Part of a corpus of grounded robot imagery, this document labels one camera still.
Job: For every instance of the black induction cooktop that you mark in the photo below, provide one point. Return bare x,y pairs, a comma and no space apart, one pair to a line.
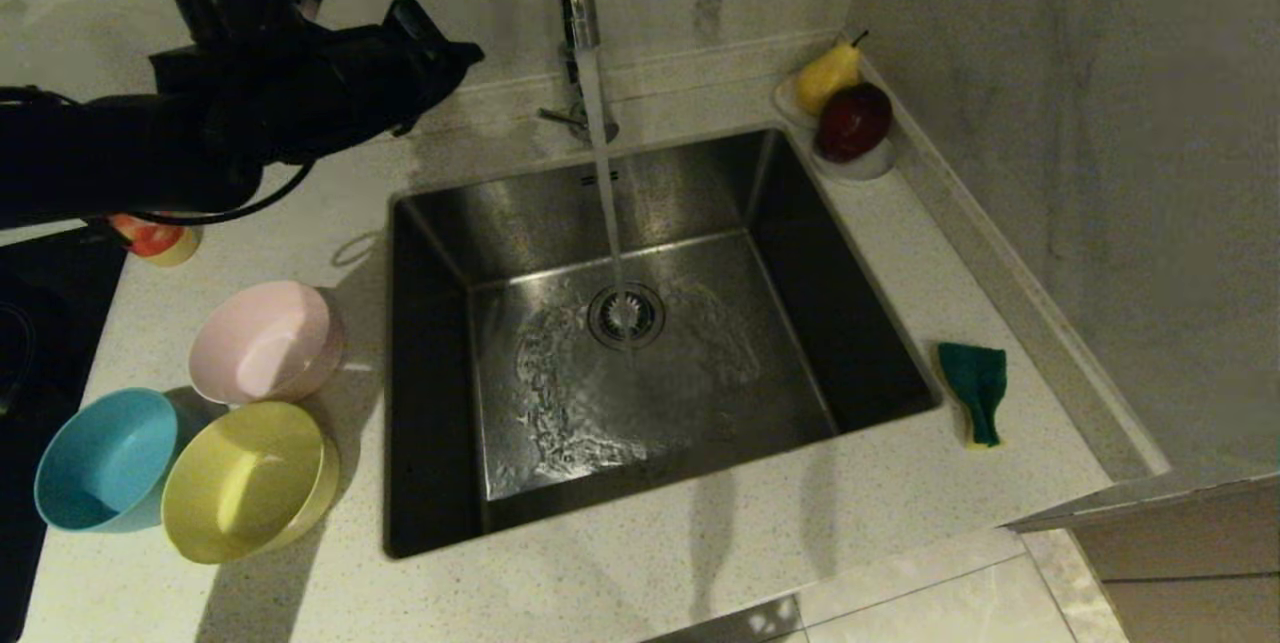
50,323

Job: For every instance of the pink plastic bowl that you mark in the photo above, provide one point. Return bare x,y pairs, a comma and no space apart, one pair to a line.
260,343

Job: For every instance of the yellow pear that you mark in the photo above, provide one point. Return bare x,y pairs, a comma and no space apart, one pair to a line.
825,78

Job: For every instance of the yellow dish soap bottle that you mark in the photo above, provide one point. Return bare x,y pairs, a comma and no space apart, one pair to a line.
165,241

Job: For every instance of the round metal drain strainer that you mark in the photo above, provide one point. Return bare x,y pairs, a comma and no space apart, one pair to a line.
645,308

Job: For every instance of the yellow plastic bowl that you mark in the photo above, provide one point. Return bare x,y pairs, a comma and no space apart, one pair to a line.
240,483

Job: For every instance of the blue plastic bowl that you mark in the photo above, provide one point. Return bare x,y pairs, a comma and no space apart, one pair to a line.
100,463

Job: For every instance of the stainless steel sink basin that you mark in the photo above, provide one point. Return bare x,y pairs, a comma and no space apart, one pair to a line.
760,393

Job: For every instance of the dark red apple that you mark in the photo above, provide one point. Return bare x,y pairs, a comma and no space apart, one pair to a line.
852,123

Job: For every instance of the yellow green sponge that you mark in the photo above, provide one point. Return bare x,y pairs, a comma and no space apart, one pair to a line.
975,378

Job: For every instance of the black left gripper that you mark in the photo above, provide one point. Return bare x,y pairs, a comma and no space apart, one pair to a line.
330,88

